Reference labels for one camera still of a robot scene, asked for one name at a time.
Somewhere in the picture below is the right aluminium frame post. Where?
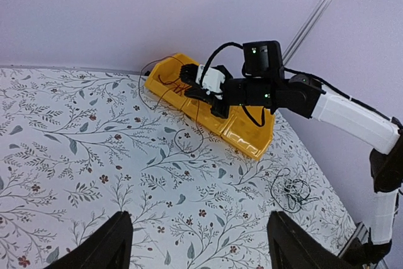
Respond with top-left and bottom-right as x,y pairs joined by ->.
283,0 -> 332,66

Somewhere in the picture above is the black thin cable tangle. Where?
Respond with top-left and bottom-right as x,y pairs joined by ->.
270,168 -> 321,213

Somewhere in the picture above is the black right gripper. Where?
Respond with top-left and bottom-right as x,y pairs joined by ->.
179,64 -> 274,118

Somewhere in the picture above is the dark red cable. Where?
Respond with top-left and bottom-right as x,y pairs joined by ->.
157,72 -> 185,93

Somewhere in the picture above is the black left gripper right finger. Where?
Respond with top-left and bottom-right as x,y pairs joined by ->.
266,211 -> 353,269

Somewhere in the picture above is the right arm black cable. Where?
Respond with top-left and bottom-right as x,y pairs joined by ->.
203,42 -> 245,76

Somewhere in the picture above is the floral patterned table mat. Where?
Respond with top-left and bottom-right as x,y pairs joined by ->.
1,68 -> 356,268

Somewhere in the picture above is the yellow bin near compartment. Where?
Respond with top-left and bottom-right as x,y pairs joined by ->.
220,106 -> 275,160

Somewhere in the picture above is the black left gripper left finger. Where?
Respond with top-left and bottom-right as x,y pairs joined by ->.
48,211 -> 133,269

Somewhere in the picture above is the yellow bin compartment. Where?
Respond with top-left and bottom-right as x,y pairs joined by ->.
144,53 -> 198,110
181,98 -> 230,135
220,106 -> 275,160

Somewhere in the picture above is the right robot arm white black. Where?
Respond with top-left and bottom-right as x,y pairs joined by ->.
179,40 -> 402,246

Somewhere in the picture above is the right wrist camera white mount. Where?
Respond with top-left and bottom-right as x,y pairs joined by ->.
195,64 -> 233,100

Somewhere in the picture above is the yellow bin far compartment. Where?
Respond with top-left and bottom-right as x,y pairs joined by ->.
144,53 -> 198,110

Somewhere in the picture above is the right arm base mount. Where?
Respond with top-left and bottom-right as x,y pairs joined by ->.
338,222 -> 392,269

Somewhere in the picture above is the yellow bin middle compartment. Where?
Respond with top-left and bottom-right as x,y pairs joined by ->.
181,98 -> 230,135

